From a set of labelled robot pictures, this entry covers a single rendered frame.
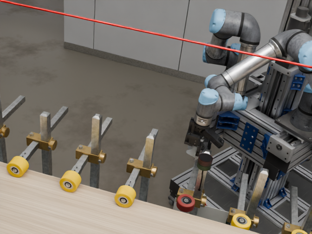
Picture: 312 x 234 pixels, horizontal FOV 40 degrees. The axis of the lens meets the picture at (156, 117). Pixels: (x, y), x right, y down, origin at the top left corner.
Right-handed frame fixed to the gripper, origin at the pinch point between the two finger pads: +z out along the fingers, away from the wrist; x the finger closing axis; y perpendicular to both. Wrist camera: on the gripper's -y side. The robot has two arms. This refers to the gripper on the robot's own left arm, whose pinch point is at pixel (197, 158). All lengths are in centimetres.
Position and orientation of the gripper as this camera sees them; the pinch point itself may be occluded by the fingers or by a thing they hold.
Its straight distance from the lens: 198.4
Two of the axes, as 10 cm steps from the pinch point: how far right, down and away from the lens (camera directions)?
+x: -2.7, 5.2, -8.1
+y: -9.5, -2.8, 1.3
